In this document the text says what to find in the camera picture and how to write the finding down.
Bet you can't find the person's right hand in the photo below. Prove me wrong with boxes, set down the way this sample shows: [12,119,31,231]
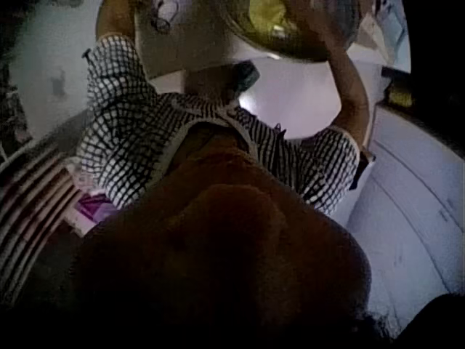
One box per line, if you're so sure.
[281,0,355,56]

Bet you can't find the round metal bowl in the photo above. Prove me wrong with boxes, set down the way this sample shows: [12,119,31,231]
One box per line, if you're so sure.
[213,0,365,63]

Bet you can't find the yellow food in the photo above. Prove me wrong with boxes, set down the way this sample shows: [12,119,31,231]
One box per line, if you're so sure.
[248,0,292,41]

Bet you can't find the dark container with yellow label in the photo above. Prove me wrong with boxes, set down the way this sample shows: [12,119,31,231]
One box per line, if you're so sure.
[381,67,416,109]

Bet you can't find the white cabinet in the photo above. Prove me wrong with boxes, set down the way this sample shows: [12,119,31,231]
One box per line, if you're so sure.
[343,104,465,330]

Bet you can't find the purple box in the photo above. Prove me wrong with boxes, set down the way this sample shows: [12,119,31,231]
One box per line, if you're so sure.
[74,194,112,228]

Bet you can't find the striped slatted rack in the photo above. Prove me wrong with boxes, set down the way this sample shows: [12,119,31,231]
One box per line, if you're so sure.
[0,143,86,302]

